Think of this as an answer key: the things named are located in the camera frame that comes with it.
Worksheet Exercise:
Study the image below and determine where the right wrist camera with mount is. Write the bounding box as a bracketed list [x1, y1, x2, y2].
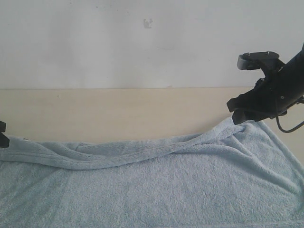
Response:
[237, 51, 279, 70]

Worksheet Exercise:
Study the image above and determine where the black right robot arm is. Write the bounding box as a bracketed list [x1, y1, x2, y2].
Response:
[227, 50, 304, 124]

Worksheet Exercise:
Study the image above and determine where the black right camera cable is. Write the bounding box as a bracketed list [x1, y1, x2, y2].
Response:
[275, 99, 304, 133]

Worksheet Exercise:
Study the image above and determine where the light blue fluffy towel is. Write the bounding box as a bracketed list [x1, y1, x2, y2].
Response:
[0, 118, 304, 228]

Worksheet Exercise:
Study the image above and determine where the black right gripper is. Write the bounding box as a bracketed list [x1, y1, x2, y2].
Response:
[227, 60, 304, 124]

